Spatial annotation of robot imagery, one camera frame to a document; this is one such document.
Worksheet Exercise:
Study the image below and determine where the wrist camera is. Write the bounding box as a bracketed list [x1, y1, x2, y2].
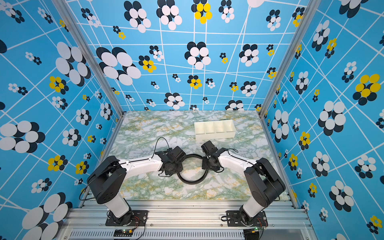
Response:
[155, 146, 186, 163]
[201, 141, 218, 156]

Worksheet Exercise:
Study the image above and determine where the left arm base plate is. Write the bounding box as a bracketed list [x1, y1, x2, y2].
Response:
[106, 210, 149, 227]

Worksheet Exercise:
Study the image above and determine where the aluminium front rail frame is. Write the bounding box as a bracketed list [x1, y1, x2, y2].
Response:
[57, 200, 316, 240]

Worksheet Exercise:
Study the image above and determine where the aluminium corner post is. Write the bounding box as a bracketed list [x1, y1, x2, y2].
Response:
[260, 0, 321, 119]
[53, 0, 124, 118]

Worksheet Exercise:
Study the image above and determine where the aluminium corner post right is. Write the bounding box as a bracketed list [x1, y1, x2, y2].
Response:
[260, 0, 321, 119]

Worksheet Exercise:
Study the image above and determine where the right controller board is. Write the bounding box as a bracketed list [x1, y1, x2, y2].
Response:
[243, 229, 260, 240]

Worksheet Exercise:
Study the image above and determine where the white compartment storage tray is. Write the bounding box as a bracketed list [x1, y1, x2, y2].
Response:
[194, 120, 237, 141]

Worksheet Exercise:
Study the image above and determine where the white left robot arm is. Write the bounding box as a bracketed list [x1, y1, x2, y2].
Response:
[87, 153, 186, 226]

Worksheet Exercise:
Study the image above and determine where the controller board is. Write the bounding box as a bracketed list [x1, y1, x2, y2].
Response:
[114, 229, 134, 238]
[243, 229, 260, 240]

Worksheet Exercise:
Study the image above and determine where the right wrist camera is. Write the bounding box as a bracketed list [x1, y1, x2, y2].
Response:
[201, 141, 218, 156]

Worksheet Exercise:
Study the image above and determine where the left controller board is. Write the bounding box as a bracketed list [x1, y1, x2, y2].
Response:
[114, 229, 134, 238]

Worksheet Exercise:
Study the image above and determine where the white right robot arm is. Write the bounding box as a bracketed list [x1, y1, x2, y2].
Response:
[202, 149, 286, 226]

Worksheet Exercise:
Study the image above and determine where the aluminium corner post left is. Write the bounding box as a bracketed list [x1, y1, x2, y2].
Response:
[53, 0, 124, 118]

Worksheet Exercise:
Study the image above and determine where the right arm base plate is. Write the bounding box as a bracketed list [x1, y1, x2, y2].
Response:
[221, 211, 268, 229]

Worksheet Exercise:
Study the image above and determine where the black belt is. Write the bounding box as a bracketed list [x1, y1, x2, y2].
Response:
[177, 154, 209, 185]

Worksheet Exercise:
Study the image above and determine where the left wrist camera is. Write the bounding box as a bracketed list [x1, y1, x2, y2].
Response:
[155, 146, 186, 163]

